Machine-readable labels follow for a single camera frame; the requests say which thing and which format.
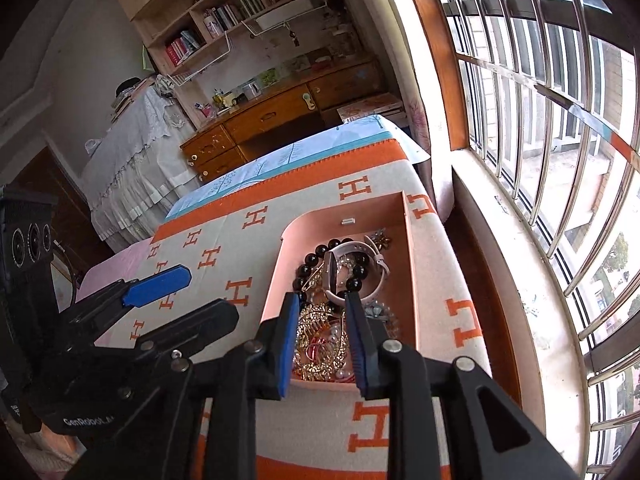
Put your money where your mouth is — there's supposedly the red string bangle bracelet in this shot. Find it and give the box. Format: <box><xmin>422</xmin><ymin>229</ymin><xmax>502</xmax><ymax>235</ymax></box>
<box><xmin>297</xmin><ymin>334</ymin><xmax>352</xmax><ymax>376</ymax></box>

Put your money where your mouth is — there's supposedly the black bead bracelet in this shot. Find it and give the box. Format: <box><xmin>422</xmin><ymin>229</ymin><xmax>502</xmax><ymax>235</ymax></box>
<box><xmin>290</xmin><ymin>236</ymin><xmax>370</xmax><ymax>311</ymax></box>

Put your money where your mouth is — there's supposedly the pink jewelry box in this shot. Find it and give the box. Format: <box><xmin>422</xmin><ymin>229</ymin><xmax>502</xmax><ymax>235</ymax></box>
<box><xmin>262</xmin><ymin>192</ymin><xmax>416</xmax><ymax>390</ymax></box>

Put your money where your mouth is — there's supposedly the pink smart watch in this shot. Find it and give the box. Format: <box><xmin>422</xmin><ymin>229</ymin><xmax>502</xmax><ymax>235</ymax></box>
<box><xmin>322</xmin><ymin>235</ymin><xmax>390</xmax><ymax>307</ymax></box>

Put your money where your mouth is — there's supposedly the gold pearl hair clip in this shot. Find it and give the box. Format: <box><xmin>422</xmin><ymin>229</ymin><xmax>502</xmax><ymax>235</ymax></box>
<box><xmin>371</xmin><ymin>229</ymin><xmax>392</xmax><ymax>252</ymax></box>

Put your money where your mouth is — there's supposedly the blue flower brooch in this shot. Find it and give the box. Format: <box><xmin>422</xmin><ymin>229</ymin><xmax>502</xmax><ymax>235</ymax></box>
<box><xmin>364</xmin><ymin>300</ymin><xmax>398</xmax><ymax>332</ymax></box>

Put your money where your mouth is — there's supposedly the pink bed sheet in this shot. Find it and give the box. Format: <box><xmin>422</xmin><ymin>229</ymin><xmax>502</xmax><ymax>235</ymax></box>
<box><xmin>76</xmin><ymin>238</ymin><xmax>151</xmax><ymax>300</ymax></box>

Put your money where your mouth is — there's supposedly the orange H pattern blanket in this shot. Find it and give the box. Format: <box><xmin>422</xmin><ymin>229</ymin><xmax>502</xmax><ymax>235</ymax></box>
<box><xmin>100</xmin><ymin>133</ymin><xmax>488</xmax><ymax>479</ymax></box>

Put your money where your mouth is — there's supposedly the white lace covered furniture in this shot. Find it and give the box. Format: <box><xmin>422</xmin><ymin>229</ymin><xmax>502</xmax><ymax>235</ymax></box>
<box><xmin>80</xmin><ymin>84</ymin><xmax>200</xmax><ymax>252</ymax></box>

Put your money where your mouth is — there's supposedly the white mug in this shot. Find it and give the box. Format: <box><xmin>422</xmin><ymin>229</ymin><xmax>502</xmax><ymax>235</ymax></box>
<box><xmin>243</xmin><ymin>79</ymin><xmax>262</xmax><ymax>101</ymax></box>

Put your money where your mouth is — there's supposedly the wooden desk with drawers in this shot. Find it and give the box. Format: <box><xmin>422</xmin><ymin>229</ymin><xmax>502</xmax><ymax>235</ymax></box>
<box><xmin>181</xmin><ymin>54</ymin><xmax>387</xmax><ymax>183</ymax></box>

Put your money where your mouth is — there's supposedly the blue patterned bed sheet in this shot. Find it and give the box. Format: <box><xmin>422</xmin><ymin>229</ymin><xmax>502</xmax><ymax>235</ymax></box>
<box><xmin>165</xmin><ymin>115</ymin><xmax>431</xmax><ymax>222</ymax></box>

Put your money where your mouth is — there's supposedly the stack of books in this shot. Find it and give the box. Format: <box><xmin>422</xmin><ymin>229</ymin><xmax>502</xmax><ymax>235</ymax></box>
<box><xmin>337</xmin><ymin>93</ymin><xmax>408</xmax><ymax>128</ymax></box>

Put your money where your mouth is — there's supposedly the beige curtain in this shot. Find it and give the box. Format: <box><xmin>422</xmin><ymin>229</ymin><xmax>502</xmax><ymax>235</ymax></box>
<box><xmin>363</xmin><ymin>0</ymin><xmax>454</xmax><ymax>221</ymax></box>

